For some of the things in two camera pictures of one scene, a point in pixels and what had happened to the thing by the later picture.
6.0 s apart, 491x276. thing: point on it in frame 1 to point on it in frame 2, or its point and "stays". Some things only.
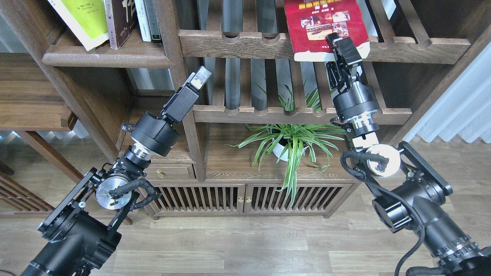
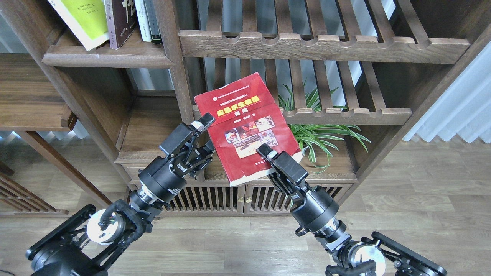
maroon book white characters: [122, 18] stays
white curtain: [464, 109] stays
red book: [309, 22] to [243, 114]
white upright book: [143, 20] stays
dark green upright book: [153, 22] stays
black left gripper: [157, 135] to [164, 178]
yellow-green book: [87, 18] stays
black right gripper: [355, 99] to [314, 207]
